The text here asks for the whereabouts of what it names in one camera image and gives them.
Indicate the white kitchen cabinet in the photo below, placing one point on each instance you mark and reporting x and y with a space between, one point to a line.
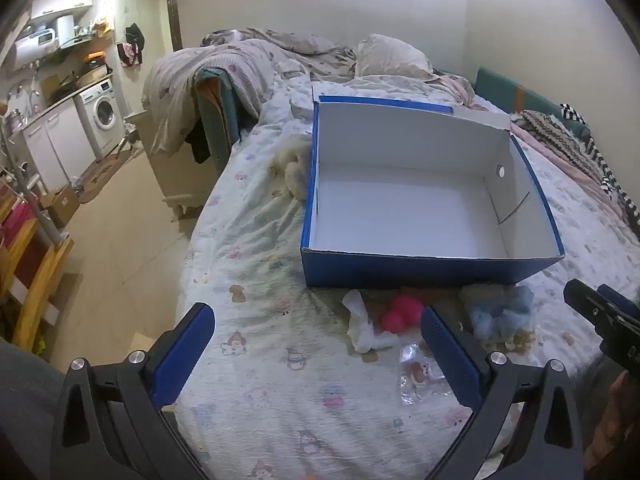
55 145

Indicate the white soft cloth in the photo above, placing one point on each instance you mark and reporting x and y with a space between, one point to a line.
362 330

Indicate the teal headboard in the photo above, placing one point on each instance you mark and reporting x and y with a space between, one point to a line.
500 87

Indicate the clear plastic bag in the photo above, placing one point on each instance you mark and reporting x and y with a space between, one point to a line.
417 375

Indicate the patterned quilt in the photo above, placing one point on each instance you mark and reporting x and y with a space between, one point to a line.
235 65

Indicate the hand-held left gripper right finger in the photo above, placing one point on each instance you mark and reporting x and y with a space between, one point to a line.
450 360

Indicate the metal pole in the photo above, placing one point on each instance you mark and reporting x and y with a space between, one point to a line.
35 195

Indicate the white water heater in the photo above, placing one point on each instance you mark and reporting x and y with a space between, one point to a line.
35 47

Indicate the dark door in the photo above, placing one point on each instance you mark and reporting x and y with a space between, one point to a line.
173 15

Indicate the printed bed sheet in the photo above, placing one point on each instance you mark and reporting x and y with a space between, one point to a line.
260 270

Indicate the zigzag knit blanket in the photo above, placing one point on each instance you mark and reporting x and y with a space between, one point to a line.
550 135

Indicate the red cloth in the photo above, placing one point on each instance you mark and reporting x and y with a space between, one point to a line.
15 225

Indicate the beige pillow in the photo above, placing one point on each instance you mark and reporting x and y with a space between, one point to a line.
392 55

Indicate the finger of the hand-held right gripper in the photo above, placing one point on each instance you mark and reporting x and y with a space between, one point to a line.
582 302
620 302

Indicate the blue cardboard box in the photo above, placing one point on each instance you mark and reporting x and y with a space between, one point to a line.
400 210

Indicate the black white striped cloth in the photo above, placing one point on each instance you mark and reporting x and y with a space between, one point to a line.
605 170

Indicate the yellow wooden chair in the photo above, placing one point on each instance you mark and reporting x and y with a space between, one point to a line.
40 280

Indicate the person's grey clothing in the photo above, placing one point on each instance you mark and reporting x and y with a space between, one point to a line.
27 410

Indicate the white fluffy plush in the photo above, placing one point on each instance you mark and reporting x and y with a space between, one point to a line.
295 170

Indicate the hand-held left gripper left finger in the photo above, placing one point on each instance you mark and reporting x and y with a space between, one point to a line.
182 355

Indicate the white wall cabinet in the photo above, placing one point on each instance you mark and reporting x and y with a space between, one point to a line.
62 4

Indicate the person's right hand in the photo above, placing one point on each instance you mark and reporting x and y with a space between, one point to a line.
622 420

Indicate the brown floor rug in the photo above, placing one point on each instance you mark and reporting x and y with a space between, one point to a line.
107 175

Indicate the light blue fluffy scrunchie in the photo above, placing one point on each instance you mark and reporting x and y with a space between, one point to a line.
500 320

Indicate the white washing machine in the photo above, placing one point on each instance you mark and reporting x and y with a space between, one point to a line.
102 110

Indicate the hanging clothes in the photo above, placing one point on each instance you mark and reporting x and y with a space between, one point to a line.
131 42

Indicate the pink ball toy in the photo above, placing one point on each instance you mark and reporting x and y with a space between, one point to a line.
400 312

